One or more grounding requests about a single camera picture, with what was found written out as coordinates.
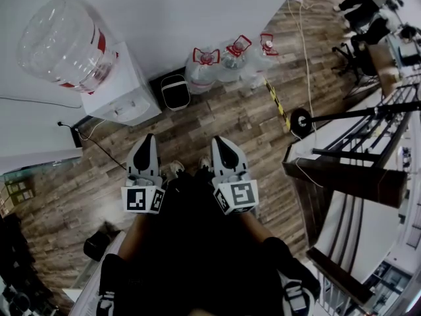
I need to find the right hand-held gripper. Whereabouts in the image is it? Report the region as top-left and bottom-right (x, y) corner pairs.
(210, 136), (260, 217)

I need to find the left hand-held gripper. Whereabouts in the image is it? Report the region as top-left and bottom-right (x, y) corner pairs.
(120, 134), (166, 215)

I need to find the person's left forearm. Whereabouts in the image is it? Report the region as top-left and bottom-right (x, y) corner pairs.
(117, 211), (156, 260)

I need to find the person's right forearm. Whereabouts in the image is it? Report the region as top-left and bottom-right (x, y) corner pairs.
(241, 211), (281, 244)

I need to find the person's right shoe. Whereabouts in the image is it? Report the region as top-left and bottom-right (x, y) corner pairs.
(197, 155), (213, 174)

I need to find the person's shoe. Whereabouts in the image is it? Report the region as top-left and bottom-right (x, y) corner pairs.
(197, 155), (213, 174)
(162, 159), (185, 183)

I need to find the person's left shoe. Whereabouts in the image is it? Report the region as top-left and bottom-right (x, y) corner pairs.
(162, 159), (185, 183)

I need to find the black round-base stand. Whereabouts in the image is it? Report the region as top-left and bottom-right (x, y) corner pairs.
(291, 103), (421, 135)

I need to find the yellow black striped floor tape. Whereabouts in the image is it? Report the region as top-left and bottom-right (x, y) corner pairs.
(262, 79), (292, 130)

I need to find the white water dispenser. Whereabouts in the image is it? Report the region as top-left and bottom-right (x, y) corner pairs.
(80, 41), (162, 127)

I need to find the small black bin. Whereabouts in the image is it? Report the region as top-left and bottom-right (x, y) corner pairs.
(83, 230), (113, 262)

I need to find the person's black clothed body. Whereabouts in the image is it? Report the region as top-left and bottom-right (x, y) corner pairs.
(97, 169), (322, 316)

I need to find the black metal rack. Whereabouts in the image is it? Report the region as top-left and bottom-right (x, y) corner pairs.
(282, 110), (421, 306)
(311, 74), (421, 168)

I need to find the large clear jug red label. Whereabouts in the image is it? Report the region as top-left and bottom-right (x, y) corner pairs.
(16, 0), (119, 95)

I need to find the black office chair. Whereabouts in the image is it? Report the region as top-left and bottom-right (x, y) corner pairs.
(331, 40), (380, 89)

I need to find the black lab equipment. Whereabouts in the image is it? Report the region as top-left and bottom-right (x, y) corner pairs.
(0, 211), (54, 316)

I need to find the light wooden desk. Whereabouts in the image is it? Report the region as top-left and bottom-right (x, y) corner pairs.
(367, 28), (421, 92)

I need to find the black power cable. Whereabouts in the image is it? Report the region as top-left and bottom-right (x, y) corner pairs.
(57, 120), (128, 171)

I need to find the white dispenser cord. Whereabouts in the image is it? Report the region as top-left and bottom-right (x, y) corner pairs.
(78, 118), (107, 142)

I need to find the clear water bottle red handle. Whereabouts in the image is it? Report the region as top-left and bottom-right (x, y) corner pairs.
(219, 34), (253, 86)
(252, 33), (280, 80)
(184, 47), (221, 95)

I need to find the white floor cable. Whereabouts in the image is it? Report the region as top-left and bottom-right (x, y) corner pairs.
(287, 0), (326, 188)

